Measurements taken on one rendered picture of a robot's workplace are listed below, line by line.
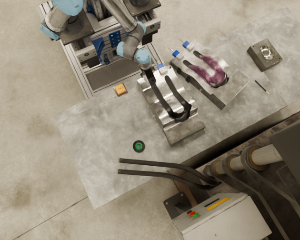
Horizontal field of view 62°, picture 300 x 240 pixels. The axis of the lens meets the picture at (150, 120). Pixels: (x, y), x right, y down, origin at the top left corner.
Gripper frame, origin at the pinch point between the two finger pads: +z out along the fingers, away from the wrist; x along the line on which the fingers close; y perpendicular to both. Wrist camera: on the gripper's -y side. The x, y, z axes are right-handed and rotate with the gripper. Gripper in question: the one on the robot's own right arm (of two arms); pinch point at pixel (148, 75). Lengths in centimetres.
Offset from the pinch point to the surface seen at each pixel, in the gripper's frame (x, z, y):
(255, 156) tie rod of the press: -14, -72, -63
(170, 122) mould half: 2.1, -1.8, -34.8
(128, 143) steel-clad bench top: 33.3, 4.6, -33.7
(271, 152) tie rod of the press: -15, -84, -62
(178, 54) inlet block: -27.0, 10.6, 6.0
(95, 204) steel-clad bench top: 69, -4, -58
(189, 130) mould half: -6.6, 2.6, -44.9
